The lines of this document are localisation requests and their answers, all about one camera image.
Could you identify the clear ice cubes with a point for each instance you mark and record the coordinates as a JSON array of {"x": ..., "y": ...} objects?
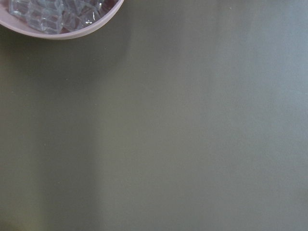
[{"x": 54, "y": 16}]

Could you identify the pink bowl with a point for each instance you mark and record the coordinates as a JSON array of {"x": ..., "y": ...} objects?
[{"x": 17, "y": 25}]

